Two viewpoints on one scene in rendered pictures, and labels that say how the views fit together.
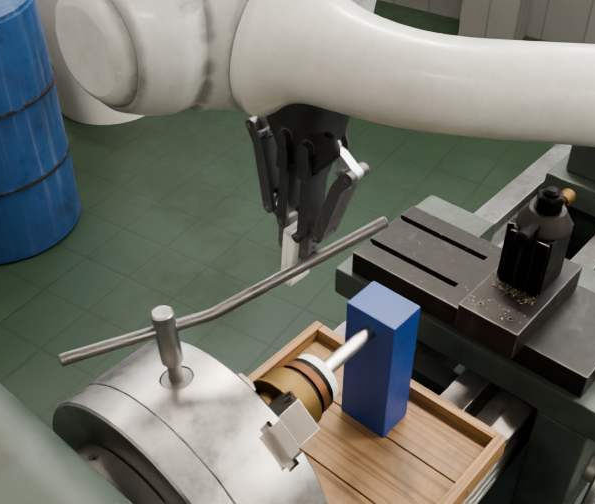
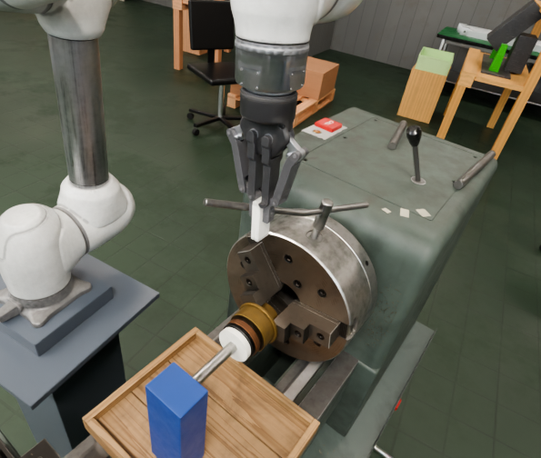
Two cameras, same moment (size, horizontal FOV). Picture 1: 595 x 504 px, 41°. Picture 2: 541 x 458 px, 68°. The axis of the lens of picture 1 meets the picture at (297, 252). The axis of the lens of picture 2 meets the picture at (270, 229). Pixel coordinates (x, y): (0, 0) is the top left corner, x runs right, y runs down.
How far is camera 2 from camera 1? 1.14 m
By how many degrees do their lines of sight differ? 103
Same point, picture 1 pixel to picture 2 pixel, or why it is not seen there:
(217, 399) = (291, 227)
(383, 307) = (177, 383)
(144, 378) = (330, 240)
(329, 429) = (214, 436)
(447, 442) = (126, 425)
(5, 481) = (363, 194)
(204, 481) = not seen: hidden behind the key
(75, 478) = (338, 198)
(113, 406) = (339, 228)
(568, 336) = not seen: outside the picture
